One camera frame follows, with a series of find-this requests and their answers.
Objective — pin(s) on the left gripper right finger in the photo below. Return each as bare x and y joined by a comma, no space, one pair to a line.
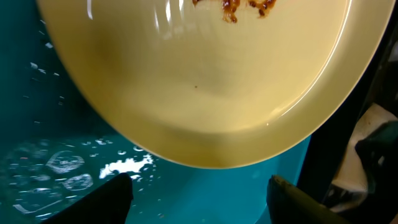
288,204

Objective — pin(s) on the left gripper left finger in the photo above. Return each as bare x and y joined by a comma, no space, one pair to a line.
108,204

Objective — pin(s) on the teal plastic serving tray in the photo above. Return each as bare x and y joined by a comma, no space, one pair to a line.
55,149

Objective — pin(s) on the yellow-green plate with sauce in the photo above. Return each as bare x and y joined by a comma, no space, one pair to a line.
215,84

